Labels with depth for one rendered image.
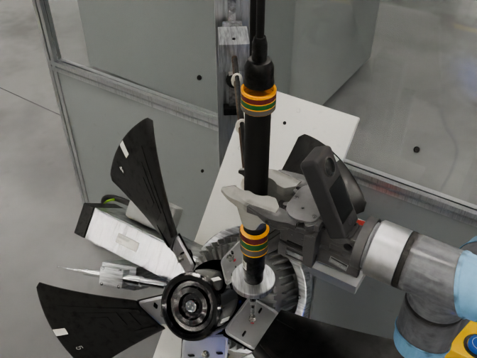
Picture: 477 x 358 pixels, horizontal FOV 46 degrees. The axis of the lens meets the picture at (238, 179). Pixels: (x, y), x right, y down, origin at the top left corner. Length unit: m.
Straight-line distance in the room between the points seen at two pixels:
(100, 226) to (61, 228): 1.66
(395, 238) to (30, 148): 2.98
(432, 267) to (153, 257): 0.68
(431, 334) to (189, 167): 1.37
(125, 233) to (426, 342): 0.71
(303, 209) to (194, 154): 1.23
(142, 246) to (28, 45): 3.55
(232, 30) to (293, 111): 0.26
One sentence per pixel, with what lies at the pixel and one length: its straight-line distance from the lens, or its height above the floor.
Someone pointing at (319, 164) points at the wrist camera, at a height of 1.60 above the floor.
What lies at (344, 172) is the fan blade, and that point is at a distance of 0.94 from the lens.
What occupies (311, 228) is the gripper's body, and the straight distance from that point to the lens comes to 0.72.
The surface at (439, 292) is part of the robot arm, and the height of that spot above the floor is 1.49.
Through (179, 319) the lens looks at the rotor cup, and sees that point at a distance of 1.01.
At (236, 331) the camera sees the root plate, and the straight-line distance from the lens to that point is 1.00.
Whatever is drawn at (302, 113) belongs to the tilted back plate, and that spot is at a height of 1.34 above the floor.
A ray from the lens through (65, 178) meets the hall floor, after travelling 3.23.
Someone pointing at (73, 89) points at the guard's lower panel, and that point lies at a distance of 2.21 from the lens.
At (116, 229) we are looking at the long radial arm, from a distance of 1.27.
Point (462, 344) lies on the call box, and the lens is 1.21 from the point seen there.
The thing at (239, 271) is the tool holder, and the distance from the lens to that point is 0.92.
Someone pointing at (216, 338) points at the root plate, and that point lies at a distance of 1.07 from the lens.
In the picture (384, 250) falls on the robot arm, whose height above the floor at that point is 1.51.
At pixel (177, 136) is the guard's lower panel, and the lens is 1.94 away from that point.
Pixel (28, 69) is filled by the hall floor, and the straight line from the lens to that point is 4.32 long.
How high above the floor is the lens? 2.02
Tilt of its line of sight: 41 degrees down
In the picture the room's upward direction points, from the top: straight up
